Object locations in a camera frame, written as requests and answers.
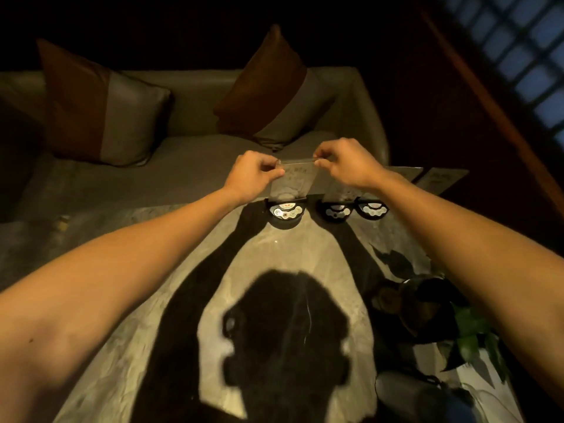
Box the green potted plant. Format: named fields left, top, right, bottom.
left=434, top=301, right=514, bottom=386

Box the person's left hand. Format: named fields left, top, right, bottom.
left=222, top=150, right=286, bottom=206

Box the grey sofa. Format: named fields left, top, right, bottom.
left=0, top=66, right=390, bottom=234

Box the dark round plant pot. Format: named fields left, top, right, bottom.
left=372, top=276, right=470, bottom=346

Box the black base with coloured stickers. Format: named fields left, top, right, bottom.
left=265, top=197, right=307, bottom=229

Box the lattice window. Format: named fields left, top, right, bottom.
left=434, top=0, right=564, bottom=148

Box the person's right hand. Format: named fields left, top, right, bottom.
left=313, top=137, right=391, bottom=192

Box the person's right forearm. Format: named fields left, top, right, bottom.
left=369, top=170, right=564, bottom=395

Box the clear acrylic sign card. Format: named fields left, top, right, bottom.
left=270, top=158, right=321, bottom=203
left=414, top=167, right=470, bottom=195

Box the person's left forearm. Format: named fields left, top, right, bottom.
left=0, top=187, right=242, bottom=423

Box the black base with white stickers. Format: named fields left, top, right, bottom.
left=319, top=199, right=356, bottom=223
left=354, top=195, right=391, bottom=221

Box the wooden beam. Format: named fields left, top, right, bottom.
left=416, top=2, right=564, bottom=212

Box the brown and grey cushion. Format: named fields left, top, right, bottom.
left=36, top=38, right=173, bottom=168
left=213, top=24, right=336, bottom=151

